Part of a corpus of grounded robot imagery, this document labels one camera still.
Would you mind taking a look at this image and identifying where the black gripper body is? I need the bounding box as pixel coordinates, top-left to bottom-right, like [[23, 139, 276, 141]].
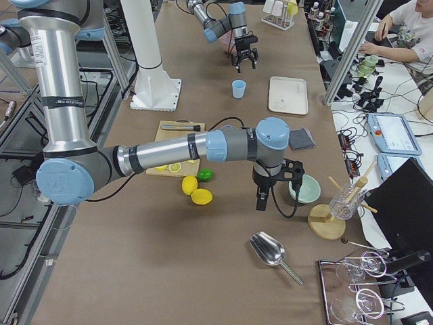
[[252, 158, 304, 193], [231, 35, 258, 61]]

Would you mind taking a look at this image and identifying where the metal ice scoop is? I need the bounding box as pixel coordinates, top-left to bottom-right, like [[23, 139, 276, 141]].
[[250, 231, 304, 285]]

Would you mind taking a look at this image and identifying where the cream rabbit tray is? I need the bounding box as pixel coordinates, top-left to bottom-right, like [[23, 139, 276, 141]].
[[268, 76, 309, 115]]

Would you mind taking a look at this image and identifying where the light blue plastic cup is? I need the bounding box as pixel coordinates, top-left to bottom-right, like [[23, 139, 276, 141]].
[[231, 79, 246, 99]]

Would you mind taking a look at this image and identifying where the dark tray with glasses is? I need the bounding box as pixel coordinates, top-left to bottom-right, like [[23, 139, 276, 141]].
[[317, 251, 405, 324]]

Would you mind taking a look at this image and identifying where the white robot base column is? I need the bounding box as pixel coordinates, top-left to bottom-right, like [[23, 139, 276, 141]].
[[121, 0, 181, 112]]

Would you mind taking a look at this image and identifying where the clear textured glass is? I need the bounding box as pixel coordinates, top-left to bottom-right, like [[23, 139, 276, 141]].
[[329, 183, 366, 220]]

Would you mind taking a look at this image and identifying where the green lime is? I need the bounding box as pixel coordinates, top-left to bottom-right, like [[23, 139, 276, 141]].
[[197, 168, 214, 182]]

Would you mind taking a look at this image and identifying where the wooden cutting board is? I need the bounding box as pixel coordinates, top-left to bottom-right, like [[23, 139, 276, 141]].
[[137, 120, 206, 177]]

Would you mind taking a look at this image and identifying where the pink plastic cup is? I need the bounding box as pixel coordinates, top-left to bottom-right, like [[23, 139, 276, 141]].
[[271, 0, 283, 17]]

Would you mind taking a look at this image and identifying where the white wire cup rack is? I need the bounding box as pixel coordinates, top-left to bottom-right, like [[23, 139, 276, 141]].
[[261, 10, 295, 31]]

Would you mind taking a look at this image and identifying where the yellow lemon inner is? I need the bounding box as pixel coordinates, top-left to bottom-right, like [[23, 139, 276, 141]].
[[191, 188, 213, 205]]

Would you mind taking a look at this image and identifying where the mint green bowl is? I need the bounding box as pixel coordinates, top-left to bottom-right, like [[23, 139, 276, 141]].
[[298, 174, 321, 204]]

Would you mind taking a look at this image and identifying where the yellow lemon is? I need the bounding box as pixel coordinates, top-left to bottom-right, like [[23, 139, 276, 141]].
[[181, 175, 198, 196], [191, 188, 213, 205]]

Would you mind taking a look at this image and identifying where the lemon slice near edge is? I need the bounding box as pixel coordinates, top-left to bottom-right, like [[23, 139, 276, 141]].
[[155, 165, 168, 171]]

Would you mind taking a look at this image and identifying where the grey folded cloth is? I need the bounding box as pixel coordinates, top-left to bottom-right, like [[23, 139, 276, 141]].
[[289, 128, 316, 150]]

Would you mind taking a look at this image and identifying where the yellow plastic cup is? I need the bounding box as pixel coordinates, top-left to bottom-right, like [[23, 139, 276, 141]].
[[287, 0, 298, 16]]

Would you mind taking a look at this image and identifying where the white plastic cup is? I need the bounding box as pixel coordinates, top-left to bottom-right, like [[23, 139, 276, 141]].
[[263, 0, 274, 14]]

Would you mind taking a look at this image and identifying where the seated person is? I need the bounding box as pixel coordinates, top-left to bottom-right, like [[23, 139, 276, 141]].
[[359, 1, 432, 75]]

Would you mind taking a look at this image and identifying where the lemon slice inner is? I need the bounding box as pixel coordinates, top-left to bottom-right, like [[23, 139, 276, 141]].
[[168, 162, 182, 173]]

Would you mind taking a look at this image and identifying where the yellow lemon outer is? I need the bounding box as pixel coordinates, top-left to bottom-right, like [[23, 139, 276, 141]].
[[181, 175, 198, 196]]

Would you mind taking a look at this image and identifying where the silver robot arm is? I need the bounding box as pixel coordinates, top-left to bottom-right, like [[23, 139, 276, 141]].
[[180, 1, 259, 72], [16, 1, 304, 211]]

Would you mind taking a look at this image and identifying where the pink bowl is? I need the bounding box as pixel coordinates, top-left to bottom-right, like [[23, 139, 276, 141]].
[[218, 31, 236, 54]]

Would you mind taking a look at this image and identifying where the wooden cup stand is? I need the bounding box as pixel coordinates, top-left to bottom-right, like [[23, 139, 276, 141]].
[[308, 161, 378, 240]]

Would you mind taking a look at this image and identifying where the aluminium frame post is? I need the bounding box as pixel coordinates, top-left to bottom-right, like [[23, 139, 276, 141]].
[[323, 0, 383, 106]]

